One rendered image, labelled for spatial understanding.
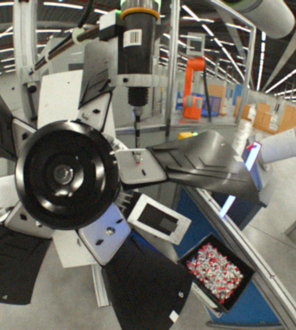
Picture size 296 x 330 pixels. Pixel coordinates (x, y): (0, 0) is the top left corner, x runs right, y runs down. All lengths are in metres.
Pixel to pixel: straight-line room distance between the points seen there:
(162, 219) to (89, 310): 1.15
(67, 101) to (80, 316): 1.40
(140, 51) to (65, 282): 1.49
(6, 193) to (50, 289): 1.21
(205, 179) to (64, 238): 0.43
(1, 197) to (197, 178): 0.43
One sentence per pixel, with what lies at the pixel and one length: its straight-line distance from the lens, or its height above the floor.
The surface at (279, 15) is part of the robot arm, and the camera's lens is 0.37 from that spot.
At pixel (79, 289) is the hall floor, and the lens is 1.40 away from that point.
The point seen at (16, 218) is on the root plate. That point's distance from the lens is 0.23.
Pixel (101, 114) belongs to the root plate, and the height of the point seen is 1.26.
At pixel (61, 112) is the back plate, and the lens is 0.51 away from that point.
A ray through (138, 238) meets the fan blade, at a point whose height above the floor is 1.07.
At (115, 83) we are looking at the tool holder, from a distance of 0.15.
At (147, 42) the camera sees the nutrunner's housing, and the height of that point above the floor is 1.35.
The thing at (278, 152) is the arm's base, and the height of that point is 1.12.
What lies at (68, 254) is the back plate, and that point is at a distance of 0.50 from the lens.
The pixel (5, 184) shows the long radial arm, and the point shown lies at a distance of 0.40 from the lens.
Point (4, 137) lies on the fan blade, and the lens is 0.28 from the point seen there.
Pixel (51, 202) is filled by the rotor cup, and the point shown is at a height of 1.20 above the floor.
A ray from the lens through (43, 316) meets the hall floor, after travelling 1.54.
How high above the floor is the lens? 1.30
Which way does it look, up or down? 34 degrees down
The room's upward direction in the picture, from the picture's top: 2 degrees clockwise
